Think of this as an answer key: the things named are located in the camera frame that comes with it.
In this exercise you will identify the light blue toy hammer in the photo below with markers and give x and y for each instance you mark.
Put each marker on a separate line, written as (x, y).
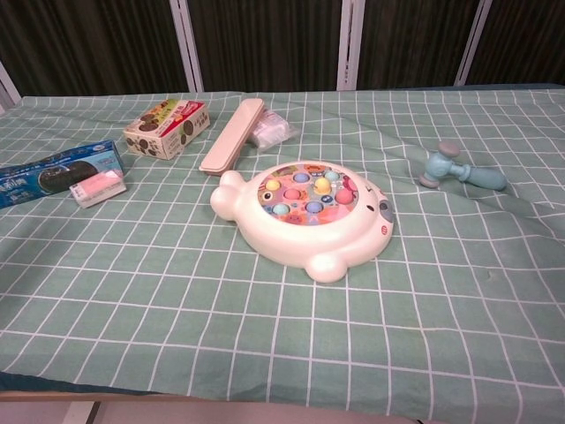
(441, 165)

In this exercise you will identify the white whack-a-mole toy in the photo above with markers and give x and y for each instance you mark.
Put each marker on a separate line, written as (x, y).
(309, 238)

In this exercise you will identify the clear plastic bag packet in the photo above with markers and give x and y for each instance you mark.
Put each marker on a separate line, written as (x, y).
(273, 130)

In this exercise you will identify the long beige plastic case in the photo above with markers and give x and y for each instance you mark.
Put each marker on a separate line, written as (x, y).
(229, 137)

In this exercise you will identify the cream cookie carton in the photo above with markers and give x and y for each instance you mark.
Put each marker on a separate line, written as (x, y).
(154, 146)

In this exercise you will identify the green checked tablecloth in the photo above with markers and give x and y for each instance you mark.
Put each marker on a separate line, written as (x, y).
(132, 309)

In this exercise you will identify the small pink white box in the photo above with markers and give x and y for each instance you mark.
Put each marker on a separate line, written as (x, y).
(97, 187)

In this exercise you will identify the blue cookie package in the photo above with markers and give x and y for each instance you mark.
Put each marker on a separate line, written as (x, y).
(26, 181)

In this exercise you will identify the white metal frame post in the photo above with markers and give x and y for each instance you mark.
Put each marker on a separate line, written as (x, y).
(351, 44)
(472, 44)
(187, 44)
(6, 84)

